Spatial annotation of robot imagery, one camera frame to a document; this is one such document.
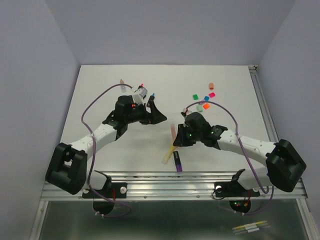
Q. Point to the pens on lower shelf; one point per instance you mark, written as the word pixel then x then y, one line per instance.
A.
pixel 250 227

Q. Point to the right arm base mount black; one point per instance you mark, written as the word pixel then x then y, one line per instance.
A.
pixel 232 189

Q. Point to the bright orange pen cap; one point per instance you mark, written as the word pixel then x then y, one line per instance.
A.
pixel 206 106

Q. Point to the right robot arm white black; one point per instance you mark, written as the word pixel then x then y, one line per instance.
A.
pixel 250 178

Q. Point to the clear marker orange tip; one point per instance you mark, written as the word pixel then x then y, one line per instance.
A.
pixel 122 87

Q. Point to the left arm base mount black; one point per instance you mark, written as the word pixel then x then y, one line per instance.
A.
pixel 105 194

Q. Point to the pink pen cap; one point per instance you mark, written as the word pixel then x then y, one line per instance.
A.
pixel 212 94

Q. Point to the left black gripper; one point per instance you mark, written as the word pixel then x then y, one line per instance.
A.
pixel 155 117

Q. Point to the blue pen cap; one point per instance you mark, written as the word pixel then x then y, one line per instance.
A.
pixel 206 98

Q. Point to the black highlighter purple cap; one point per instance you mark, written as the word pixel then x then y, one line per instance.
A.
pixel 177 161

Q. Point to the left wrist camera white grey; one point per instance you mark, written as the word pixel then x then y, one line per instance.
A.
pixel 138 94

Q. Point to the aluminium rail frame front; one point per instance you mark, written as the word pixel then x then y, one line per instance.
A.
pixel 167 186

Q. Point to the aluminium rail right side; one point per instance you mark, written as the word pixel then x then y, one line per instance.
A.
pixel 265 100

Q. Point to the pastel green pen cap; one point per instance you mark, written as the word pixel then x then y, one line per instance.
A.
pixel 199 108

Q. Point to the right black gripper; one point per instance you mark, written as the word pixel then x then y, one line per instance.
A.
pixel 180 140

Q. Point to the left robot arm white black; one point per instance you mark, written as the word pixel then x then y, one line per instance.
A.
pixel 67 169

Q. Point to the pastel orange yellow highlighter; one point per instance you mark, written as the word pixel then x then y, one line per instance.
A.
pixel 173 132

